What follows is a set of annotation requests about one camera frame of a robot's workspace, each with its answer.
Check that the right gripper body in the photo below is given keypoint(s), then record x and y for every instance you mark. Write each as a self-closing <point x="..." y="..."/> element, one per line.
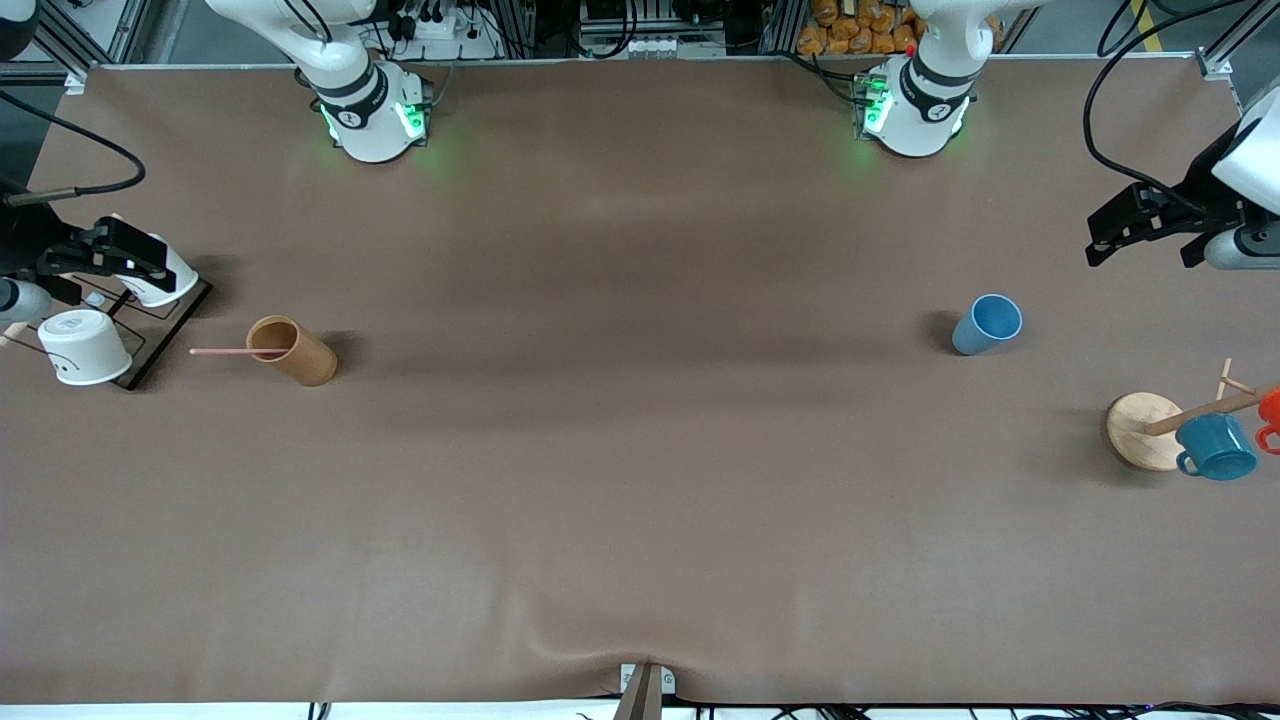
<point x="30" y="243"/>

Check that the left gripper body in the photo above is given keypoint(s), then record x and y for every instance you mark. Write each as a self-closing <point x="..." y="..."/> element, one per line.
<point x="1203" y="200"/>

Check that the pink chopstick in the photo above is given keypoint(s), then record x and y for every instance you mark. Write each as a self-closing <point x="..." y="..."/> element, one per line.
<point x="220" y="351"/>

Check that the blue plastic cup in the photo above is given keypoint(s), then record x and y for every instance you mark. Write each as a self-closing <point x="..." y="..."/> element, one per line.
<point x="985" y="328"/>

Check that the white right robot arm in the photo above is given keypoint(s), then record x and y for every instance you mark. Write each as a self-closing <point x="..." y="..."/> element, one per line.
<point x="370" y="120"/>

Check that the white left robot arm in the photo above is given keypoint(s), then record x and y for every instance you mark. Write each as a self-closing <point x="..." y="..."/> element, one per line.
<point x="920" y="110"/>

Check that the plain white paper cup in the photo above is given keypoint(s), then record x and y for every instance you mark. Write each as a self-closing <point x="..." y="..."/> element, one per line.
<point x="175" y="285"/>

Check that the black cup rack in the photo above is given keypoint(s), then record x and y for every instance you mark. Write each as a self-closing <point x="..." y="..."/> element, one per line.
<point x="170" y="322"/>

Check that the white paper cup with print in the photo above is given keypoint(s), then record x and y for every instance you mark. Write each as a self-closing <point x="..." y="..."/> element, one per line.
<point x="85" y="350"/>

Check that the wooden mug tree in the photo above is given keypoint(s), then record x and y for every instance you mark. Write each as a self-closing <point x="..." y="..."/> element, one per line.
<point x="1140" y="425"/>

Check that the brown cylindrical holder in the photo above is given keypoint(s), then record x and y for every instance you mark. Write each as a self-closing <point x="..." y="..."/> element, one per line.
<point x="305" y="360"/>

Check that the teal enamel mug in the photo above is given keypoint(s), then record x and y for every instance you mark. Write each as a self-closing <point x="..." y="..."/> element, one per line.
<point x="1215" y="445"/>

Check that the orange mug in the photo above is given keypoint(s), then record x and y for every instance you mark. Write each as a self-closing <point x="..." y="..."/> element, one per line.
<point x="1272" y="410"/>

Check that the orange snack pile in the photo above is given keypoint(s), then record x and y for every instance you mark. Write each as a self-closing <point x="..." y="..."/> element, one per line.
<point x="850" y="30"/>

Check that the white power strip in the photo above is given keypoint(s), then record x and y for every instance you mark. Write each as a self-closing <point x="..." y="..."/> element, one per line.
<point x="435" y="25"/>

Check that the brown table mat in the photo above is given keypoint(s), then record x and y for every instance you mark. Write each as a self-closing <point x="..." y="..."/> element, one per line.
<point x="640" y="500"/>

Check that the metal table clamp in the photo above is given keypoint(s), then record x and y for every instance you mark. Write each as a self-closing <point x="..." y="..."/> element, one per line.
<point x="645" y="690"/>

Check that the aluminium frame post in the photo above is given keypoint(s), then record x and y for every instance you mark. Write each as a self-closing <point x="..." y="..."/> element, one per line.
<point x="1240" y="40"/>
<point x="95" y="35"/>

